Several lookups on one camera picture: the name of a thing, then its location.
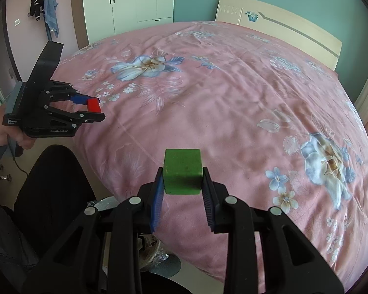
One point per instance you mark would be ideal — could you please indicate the green block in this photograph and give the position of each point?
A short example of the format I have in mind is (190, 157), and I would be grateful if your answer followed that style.
(182, 171)

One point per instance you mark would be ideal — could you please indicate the clear plastic bin liner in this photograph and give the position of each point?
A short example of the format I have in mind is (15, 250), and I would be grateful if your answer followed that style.
(107, 203)

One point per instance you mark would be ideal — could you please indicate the black hanging garment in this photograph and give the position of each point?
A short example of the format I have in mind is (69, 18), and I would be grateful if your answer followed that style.
(36, 1)

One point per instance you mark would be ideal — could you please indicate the grey slipper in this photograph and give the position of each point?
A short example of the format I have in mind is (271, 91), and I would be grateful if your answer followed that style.
(168, 266)

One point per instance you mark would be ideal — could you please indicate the blue hanging towel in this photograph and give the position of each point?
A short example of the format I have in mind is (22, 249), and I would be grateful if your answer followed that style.
(50, 6)

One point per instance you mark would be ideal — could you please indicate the person's left leg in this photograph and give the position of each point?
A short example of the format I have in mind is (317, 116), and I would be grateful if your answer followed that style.
(55, 183)

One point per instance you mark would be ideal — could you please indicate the cream trash bin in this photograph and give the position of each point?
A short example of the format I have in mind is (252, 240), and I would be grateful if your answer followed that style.
(155, 252)

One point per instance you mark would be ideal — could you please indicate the cream bed headboard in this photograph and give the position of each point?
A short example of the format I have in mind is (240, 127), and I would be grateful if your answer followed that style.
(294, 27)

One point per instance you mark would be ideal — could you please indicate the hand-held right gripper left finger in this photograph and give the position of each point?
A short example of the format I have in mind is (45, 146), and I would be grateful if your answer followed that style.
(158, 202)

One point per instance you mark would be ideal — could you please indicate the white wardrobe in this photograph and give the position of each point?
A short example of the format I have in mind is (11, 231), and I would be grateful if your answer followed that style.
(125, 6)

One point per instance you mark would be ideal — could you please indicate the red block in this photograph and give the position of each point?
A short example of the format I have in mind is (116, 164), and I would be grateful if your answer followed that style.
(94, 105)

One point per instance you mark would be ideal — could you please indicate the pink floral blanket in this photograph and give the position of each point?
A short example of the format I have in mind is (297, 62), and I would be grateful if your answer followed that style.
(233, 98)

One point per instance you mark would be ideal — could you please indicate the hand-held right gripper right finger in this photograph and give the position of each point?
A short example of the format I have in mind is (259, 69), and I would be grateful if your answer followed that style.
(209, 202)

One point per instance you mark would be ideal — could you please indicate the person's leg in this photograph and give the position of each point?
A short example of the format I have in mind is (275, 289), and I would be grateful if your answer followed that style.
(55, 183)
(162, 286)

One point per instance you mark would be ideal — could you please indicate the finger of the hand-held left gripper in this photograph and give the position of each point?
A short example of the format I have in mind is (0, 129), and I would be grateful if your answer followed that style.
(92, 117)
(79, 99)

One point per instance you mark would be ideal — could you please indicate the person's grey jacket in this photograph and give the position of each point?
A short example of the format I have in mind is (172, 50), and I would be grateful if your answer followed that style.
(9, 235)

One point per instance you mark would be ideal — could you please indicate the person's right leg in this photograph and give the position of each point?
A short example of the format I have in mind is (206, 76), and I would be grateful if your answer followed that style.
(162, 286)

